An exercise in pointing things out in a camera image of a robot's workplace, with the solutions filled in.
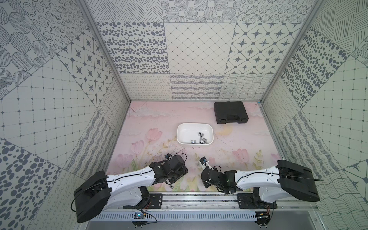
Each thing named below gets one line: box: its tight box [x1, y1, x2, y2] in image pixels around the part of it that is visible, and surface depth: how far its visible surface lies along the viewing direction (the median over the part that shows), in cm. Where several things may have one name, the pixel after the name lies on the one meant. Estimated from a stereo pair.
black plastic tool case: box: [213, 101, 249, 125], surface depth 109 cm
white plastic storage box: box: [176, 122, 215, 146], surface depth 100 cm
